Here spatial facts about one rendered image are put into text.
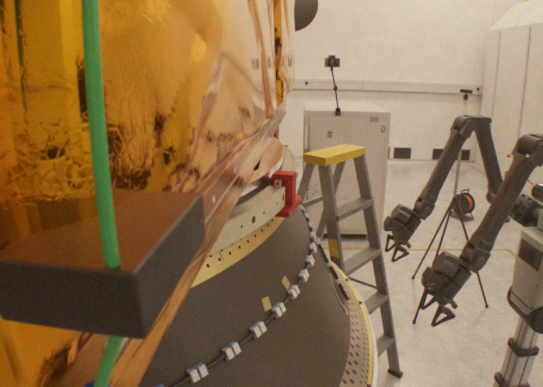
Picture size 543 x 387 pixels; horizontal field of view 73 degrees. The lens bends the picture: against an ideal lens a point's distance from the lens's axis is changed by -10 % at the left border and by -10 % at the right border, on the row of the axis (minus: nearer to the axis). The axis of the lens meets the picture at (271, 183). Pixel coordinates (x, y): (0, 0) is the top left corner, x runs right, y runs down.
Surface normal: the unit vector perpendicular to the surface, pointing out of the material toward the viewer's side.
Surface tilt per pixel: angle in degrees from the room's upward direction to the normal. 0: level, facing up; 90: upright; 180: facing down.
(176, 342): 62
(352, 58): 90
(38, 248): 0
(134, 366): 90
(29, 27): 90
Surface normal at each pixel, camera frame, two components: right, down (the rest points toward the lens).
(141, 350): 0.99, 0.03
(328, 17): -0.07, 0.29
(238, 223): 0.84, 0.15
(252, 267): 0.78, -0.33
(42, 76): 0.70, 0.22
